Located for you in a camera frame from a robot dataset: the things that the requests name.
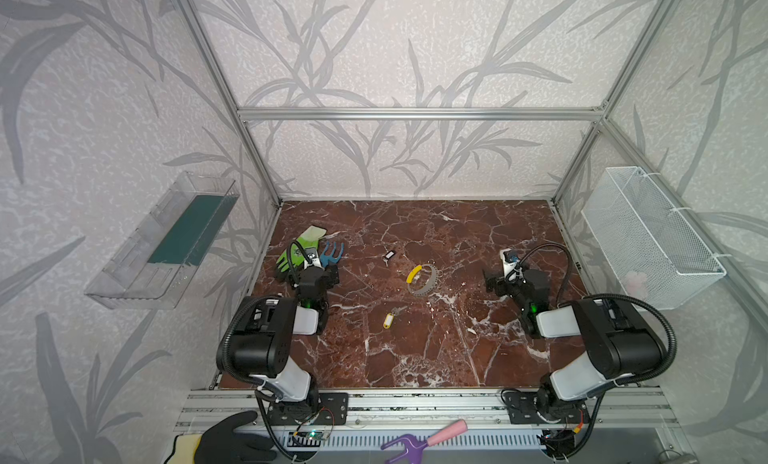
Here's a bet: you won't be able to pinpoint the silver keyring band yellow tag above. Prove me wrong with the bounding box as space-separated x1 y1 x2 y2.
406 263 439 296

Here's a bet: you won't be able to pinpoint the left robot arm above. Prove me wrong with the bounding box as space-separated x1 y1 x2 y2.
216 264 339 413

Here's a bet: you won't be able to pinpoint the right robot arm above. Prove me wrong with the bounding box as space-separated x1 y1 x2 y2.
483 266 677 424

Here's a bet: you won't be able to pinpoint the green gardening glove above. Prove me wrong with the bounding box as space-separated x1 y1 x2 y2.
275 225 327 282

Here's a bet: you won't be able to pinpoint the key with yellow cap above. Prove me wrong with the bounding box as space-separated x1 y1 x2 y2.
382 306 408 329

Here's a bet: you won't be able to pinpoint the green circuit board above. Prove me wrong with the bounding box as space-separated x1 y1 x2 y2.
290 428 332 448

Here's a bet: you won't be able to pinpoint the black rubber glove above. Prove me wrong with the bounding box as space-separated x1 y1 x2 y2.
193 411 277 464

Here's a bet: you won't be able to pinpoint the blue hand rake yellow handle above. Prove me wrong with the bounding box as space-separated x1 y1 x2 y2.
319 241 344 268

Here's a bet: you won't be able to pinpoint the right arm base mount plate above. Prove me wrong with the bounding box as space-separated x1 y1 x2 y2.
500 388 591 428

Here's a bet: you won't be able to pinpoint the white wire mesh basket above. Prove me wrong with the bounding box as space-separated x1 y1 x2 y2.
582 166 727 310

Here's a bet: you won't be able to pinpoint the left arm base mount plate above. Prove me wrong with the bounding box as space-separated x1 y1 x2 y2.
267 392 350 426

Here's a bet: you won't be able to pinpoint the aluminium front rail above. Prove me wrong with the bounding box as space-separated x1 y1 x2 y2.
173 387 681 434

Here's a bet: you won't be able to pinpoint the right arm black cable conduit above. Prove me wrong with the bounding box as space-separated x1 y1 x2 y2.
515 241 678 387

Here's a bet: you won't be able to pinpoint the clear plastic wall tray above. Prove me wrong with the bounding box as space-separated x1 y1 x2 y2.
85 171 240 310

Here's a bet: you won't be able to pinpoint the aluminium cage frame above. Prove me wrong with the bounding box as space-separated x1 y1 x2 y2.
167 0 768 339

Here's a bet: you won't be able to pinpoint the purple rake pink handle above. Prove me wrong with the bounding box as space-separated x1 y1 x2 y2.
380 419 468 464

